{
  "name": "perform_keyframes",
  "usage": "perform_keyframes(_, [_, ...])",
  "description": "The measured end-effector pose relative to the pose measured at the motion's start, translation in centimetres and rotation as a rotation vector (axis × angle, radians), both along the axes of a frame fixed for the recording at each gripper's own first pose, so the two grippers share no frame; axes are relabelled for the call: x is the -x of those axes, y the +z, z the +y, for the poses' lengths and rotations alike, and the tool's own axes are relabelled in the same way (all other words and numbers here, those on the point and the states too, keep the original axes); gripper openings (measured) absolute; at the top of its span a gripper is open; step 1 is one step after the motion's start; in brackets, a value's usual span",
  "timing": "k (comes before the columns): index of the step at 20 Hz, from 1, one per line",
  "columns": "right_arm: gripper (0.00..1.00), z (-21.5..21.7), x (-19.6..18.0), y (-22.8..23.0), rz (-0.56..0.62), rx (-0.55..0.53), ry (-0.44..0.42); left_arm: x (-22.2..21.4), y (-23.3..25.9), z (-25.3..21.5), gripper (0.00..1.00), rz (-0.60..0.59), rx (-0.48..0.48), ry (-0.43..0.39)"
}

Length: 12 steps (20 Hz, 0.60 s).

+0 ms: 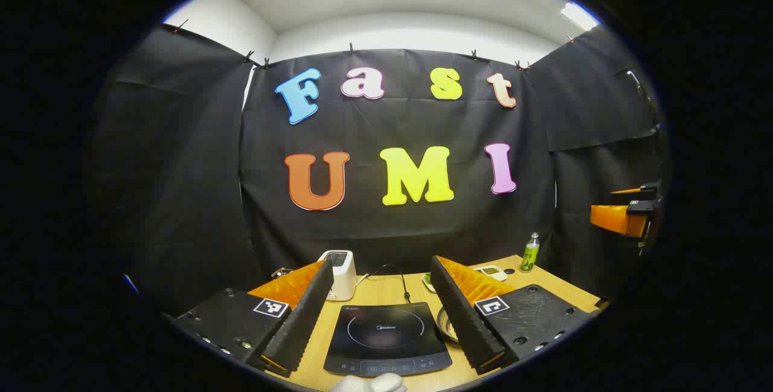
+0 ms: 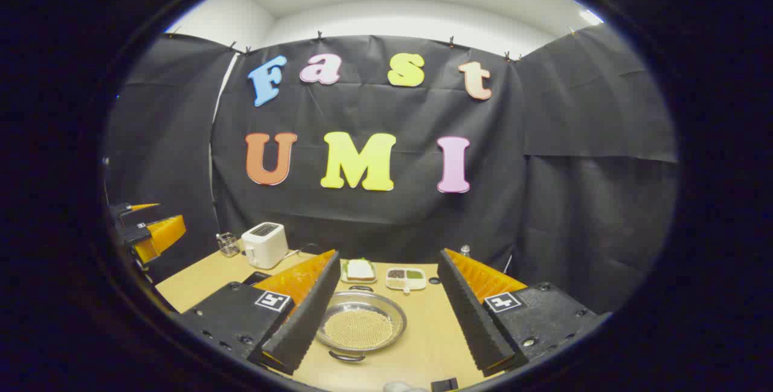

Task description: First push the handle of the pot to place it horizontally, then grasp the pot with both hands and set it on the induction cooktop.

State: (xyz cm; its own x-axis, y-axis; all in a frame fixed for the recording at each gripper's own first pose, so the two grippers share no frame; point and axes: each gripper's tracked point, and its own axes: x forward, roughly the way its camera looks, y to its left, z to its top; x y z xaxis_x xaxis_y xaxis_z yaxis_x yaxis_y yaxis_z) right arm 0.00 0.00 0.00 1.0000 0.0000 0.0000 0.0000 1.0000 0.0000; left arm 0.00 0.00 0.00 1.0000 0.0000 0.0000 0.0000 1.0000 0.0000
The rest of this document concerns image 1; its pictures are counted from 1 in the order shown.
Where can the black induction cooktop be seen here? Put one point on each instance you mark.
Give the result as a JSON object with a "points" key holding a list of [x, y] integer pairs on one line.
{"points": [[386, 331]]}

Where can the ceiling light panel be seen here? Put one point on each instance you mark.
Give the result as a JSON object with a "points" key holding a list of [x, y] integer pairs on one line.
{"points": [[578, 16]]}

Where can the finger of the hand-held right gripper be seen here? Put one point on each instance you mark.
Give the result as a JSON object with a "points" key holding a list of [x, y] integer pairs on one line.
{"points": [[616, 220], [646, 189]]}

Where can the stainless steel pot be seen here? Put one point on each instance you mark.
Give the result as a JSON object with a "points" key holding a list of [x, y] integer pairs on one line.
{"points": [[447, 325]]}

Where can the metal backdrop stand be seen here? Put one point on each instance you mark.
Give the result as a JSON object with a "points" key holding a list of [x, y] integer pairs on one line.
{"points": [[637, 84]]}

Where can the white sandwich plate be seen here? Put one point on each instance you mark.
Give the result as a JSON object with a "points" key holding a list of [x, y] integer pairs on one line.
{"points": [[427, 284]]}

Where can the green tea bottle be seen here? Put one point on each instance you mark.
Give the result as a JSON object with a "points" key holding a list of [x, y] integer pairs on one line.
{"points": [[530, 256]]}

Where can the white toaster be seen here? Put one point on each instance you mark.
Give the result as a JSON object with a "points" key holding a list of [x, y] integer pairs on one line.
{"points": [[344, 277]]}

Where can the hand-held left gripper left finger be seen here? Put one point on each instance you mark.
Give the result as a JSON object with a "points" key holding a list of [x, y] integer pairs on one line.
{"points": [[302, 325]]}

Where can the white divided dish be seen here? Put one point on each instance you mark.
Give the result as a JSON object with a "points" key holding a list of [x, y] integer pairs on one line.
{"points": [[492, 272]]}

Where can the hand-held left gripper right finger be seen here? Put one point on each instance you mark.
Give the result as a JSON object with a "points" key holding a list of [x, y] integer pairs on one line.
{"points": [[465, 319]]}

